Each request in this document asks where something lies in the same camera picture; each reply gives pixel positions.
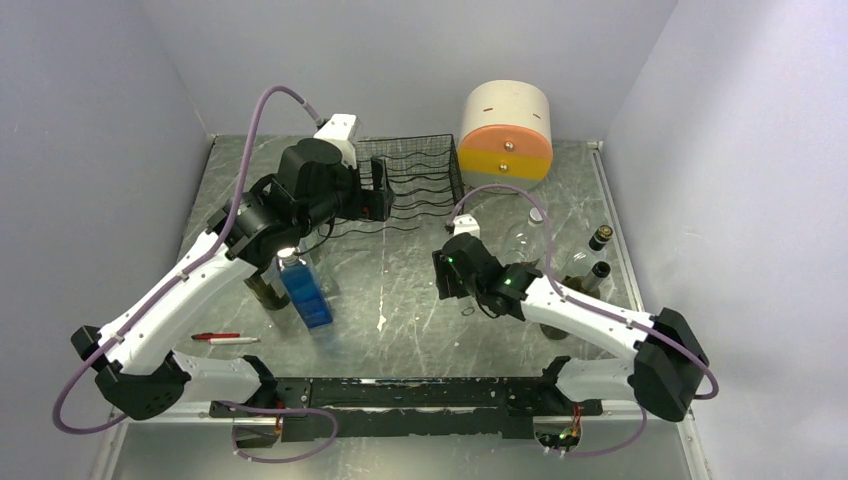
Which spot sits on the black wire wine rack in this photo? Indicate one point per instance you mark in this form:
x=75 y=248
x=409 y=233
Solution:
x=424 y=174

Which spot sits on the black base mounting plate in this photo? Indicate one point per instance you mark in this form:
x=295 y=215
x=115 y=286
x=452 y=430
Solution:
x=360 y=408

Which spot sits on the clear bottle gold top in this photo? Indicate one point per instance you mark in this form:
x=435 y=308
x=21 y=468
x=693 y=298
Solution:
x=584 y=253

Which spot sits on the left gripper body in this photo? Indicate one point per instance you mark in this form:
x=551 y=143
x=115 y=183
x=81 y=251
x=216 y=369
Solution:
x=372 y=204

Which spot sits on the blue square bottle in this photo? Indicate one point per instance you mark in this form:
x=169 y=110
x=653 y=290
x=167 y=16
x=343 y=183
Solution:
x=303 y=289

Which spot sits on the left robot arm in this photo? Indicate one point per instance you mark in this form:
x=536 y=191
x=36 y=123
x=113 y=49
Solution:
x=138 y=369

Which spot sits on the white pen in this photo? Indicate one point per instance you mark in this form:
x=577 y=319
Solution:
x=233 y=341

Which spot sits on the red pen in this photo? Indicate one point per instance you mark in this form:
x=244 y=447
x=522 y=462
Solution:
x=214 y=335

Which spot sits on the round cream drawer cabinet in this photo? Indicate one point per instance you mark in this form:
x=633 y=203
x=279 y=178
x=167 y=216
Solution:
x=505 y=135

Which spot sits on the round clear bottle silver cap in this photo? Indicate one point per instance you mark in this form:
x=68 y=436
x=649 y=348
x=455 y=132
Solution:
x=525 y=241

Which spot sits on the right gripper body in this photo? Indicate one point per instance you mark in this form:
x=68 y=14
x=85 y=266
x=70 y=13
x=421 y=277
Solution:
x=450 y=284

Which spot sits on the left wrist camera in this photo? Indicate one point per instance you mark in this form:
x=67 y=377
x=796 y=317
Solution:
x=340 y=130

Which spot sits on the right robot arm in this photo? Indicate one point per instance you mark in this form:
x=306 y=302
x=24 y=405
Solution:
x=656 y=359

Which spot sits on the green wine bottle label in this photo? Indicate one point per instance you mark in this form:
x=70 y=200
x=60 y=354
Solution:
x=589 y=284

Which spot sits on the dark green wine bottle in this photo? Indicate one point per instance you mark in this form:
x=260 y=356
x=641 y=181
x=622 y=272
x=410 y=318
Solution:
x=267 y=296

